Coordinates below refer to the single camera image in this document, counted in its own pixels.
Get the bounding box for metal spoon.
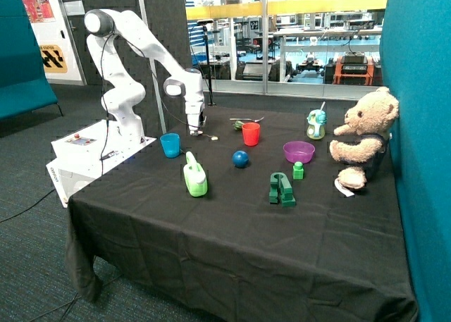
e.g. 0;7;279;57
229;117;265;123

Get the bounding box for blue plastic cup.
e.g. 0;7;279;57
160;133;180;159

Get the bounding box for small green block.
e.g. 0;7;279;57
292;161;304;180

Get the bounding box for red plastic cup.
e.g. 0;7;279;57
242;123;260;147

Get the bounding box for teal sofa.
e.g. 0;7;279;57
1;0;58;120

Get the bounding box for green toy vegetable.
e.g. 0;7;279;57
233;120;243;131

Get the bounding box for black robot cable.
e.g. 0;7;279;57
99;32;193;177

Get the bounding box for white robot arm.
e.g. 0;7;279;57
84;9;205;144

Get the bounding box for purple plastic bowl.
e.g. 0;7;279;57
283;141;316;163

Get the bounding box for dark green wooden block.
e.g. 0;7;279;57
268;172;296;207

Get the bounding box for black pen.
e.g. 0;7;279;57
100;151;118;161

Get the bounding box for blue ball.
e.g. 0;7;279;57
232;150;249;168

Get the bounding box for light green watering can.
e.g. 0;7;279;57
183;151;208;197

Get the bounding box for black tripod stand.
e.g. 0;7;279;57
197;18;216;106

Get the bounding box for black tablecloth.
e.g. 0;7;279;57
65;107;419;321

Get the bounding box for beige teddy bear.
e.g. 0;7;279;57
329;87;399;197

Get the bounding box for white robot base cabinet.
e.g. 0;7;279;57
47;120;156;207

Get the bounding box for green sippy cup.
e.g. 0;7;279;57
307;102;327;140

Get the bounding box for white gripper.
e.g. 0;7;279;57
185;101;205;136

